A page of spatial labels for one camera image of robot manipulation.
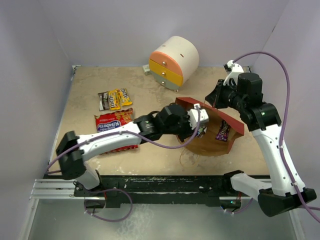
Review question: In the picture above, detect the small white box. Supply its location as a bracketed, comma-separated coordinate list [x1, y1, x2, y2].
[142, 64, 151, 76]

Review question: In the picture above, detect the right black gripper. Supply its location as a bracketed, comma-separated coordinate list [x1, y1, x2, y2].
[206, 79, 247, 111]

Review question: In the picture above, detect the yellow m&m's packet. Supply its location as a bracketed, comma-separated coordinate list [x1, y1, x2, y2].
[118, 88, 133, 107]
[108, 89, 121, 111]

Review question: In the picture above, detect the red brown paper bag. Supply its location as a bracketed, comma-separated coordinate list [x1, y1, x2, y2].
[175, 97, 245, 171]

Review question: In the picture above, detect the grey wrapper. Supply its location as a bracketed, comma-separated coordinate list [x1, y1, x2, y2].
[196, 126, 207, 138]

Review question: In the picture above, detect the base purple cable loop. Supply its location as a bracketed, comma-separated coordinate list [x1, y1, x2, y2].
[83, 183, 136, 221]

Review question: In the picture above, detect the brown purple candy wrapper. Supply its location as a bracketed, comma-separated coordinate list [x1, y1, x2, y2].
[97, 91, 110, 111]

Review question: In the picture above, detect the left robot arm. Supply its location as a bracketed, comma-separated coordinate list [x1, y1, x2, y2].
[55, 103, 209, 196]

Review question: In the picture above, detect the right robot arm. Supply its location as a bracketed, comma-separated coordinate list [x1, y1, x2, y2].
[205, 72, 317, 217]

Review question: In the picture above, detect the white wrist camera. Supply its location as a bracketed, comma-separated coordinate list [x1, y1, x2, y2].
[223, 60, 244, 86]
[187, 103, 209, 132]

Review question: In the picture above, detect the round pastel drawer cabinet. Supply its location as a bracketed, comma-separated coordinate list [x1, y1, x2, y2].
[148, 36, 200, 93]

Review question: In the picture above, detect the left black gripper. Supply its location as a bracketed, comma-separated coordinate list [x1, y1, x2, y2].
[162, 111, 199, 143]

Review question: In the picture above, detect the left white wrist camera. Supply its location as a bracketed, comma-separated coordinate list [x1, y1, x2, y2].
[187, 103, 209, 132]

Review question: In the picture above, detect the red snack bag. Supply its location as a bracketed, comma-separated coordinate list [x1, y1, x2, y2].
[91, 108, 141, 155]

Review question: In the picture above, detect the black aluminium base frame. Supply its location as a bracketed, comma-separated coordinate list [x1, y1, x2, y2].
[29, 172, 291, 210]

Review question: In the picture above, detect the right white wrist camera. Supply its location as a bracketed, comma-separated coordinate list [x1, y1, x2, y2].
[223, 60, 244, 86]

